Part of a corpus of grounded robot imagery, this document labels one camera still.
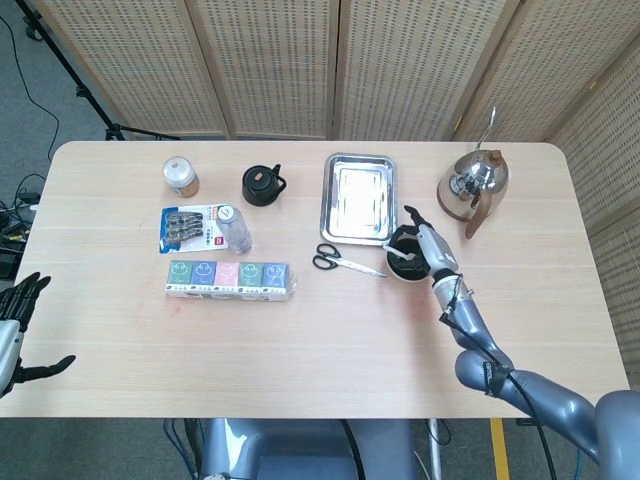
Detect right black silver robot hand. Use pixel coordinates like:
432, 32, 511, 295
399, 204, 460, 281

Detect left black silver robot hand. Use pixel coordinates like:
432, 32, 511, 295
0, 272, 77, 399

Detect white plastic spoon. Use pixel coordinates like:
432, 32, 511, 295
382, 243, 417, 263

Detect white bowl of dark liquid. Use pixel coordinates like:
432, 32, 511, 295
385, 225, 432, 284

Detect stainless steel tray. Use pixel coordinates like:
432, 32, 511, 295
319, 152, 399, 247

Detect small black teapot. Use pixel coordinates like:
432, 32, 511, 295
241, 162, 288, 207

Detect clear plastic water bottle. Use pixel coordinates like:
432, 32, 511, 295
213, 203, 253, 255

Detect multicolour tissue packets bundle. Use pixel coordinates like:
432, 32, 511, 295
165, 259, 300, 303

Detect binder clips blister pack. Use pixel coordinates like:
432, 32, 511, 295
158, 204, 227, 253

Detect glass jar with white lid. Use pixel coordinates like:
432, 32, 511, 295
162, 156, 201, 199

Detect grey robot torso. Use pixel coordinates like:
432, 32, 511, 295
199, 418, 416, 480

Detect woven wooden folding screen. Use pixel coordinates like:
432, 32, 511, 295
30, 0, 640, 391

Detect black tripod stand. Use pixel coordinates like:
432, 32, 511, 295
14, 0, 181, 142

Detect steel gooseneck kettle wooden handle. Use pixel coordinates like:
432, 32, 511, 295
437, 105, 511, 240

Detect black-handled scissors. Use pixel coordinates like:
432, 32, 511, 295
312, 243, 389, 278

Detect floor cables bundle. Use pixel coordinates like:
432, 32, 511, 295
0, 172, 47, 256

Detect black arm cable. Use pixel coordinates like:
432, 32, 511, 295
439, 277, 559, 480

